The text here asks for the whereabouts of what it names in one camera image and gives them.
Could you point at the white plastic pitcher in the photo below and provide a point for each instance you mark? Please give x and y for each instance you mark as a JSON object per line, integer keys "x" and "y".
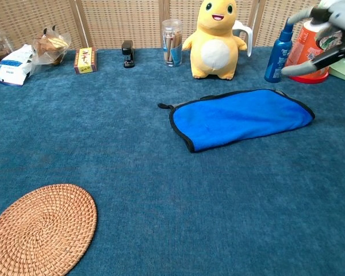
{"x": 248, "y": 37}

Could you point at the bread in clear bag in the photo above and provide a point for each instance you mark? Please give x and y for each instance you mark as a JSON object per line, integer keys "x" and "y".
{"x": 50, "y": 46}

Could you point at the grey and blue cloth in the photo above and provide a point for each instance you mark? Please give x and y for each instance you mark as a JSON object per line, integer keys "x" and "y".
{"x": 241, "y": 120}

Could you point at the red instant noodle cup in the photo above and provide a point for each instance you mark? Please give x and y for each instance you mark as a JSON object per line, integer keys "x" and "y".
{"x": 302, "y": 46}

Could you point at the paper cup with blue flowers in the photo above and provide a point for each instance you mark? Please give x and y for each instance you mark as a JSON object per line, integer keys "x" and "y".
{"x": 316, "y": 26}

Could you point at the black stapler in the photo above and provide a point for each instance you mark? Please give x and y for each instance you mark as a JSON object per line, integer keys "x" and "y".
{"x": 128, "y": 51}

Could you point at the yellow plush toy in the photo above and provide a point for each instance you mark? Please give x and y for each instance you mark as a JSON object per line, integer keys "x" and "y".
{"x": 214, "y": 51}

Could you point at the round woven rattan mat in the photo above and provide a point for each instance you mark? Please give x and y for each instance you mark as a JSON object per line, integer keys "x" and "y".
{"x": 40, "y": 230}

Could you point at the blue spray bottle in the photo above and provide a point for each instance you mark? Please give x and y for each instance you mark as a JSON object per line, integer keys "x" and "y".
{"x": 279, "y": 54}

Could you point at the white and blue snack bag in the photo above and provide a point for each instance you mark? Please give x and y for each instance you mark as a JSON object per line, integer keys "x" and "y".
{"x": 10, "y": 67}

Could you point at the blue table cloth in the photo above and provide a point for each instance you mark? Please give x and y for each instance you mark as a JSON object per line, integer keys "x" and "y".
{"x": 132, "y": 172}

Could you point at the green plastic tray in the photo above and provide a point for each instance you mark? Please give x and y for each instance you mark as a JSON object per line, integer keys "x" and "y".
{"x": 343, "y": 70}

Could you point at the clear jar of biscuit sticks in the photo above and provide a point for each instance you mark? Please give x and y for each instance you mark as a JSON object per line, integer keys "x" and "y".
{"x": 172, "y": 43}

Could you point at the rattan folding screen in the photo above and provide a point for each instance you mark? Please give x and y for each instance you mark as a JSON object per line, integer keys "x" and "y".
{"x": 118, "y": 23}

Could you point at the yellow and red box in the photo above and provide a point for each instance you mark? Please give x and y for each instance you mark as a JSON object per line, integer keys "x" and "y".
{"x": 85, "y": 60}

